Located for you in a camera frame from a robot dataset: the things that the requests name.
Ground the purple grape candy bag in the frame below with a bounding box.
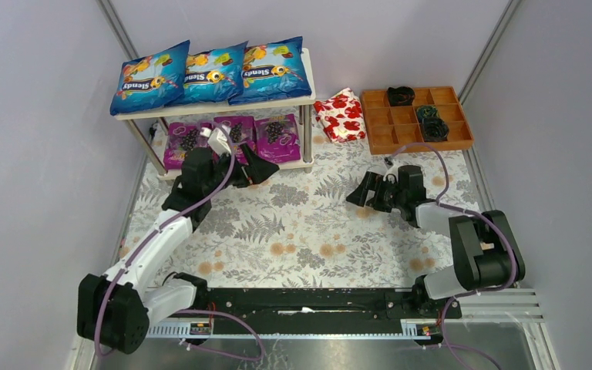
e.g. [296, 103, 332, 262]
[254, 113, 301, 164]
[163, 122, 213, 170]
[214, 116, 257, 165]

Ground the blue Slendy candy bag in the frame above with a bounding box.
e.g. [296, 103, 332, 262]
[109, 40, 190, 116]
[167, 42, 247, 106]

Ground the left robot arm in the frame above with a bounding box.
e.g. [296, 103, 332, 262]
[76, 144, 279, 354]

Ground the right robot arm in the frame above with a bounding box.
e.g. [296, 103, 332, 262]
[346, 165, 526, 301]

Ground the white two-tier shelf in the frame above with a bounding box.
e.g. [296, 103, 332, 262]
[114, 48, 316, 181]

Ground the blue candy bag on shelf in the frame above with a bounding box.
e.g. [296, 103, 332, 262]
[227, 36, 312, 106]

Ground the floral table mat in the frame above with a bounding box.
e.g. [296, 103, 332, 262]
[114, 107, 496, 290]

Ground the wooden compartment tray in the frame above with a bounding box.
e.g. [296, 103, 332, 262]
[361, 86, 474, 155]

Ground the red floral white pouch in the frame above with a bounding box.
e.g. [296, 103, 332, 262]
[314, 88, 367, 143]

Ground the black coiled item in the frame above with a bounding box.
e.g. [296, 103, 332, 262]
[386, 86, 416, 106]
[420, 117, 449, 143]

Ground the dark green coiled item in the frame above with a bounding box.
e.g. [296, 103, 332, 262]
[415, 105, 439, 123]

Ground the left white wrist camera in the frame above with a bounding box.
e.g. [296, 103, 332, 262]
[200, 126, 232, 156]

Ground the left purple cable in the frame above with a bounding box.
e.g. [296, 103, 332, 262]
[92, 121, 267, 362]

